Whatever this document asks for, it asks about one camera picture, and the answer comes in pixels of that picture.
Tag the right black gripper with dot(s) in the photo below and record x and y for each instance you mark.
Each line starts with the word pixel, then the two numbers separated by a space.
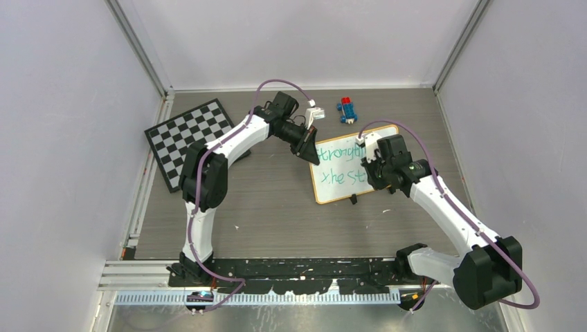
pixel 378 185

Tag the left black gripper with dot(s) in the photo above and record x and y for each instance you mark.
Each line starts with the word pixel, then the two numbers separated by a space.
pixel 306 147

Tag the yellow framed whiteboard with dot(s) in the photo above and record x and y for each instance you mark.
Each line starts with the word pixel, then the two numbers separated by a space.
pixel 339 175

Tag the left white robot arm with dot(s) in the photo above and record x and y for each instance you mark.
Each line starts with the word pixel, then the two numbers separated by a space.
pixel 204 177

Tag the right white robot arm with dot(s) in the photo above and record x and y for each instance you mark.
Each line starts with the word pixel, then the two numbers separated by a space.
pixel 486 269

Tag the blue red toy car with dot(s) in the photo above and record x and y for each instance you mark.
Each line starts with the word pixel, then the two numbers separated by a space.
pixel 346 109

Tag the black white checkerboard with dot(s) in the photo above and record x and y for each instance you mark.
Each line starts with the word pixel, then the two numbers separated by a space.
pixel 170 140

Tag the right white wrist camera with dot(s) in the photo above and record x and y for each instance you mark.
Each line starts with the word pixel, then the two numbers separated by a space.
pixel 369 143

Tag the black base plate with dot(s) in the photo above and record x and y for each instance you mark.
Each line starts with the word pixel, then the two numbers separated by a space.
pixel 301 276

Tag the aluminium frame rail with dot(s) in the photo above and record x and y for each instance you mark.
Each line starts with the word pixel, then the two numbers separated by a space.
pixel 139 282

